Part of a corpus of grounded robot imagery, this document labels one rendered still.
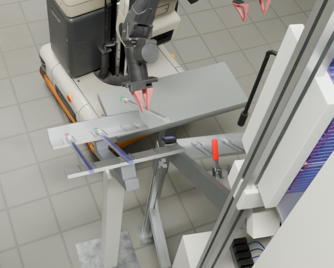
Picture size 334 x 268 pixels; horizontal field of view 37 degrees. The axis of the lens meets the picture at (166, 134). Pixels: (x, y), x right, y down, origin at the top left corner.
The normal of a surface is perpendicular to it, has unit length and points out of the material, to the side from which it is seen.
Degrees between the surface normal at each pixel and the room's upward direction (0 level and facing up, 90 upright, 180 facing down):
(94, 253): 0
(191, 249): 0
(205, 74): 0
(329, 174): 90
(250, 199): 90
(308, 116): 90
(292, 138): 90
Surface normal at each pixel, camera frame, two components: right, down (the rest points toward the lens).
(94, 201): 0.11, -0.58
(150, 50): 0.51, 0.12
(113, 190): 0.32, 0.79
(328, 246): -0.97, 0.11
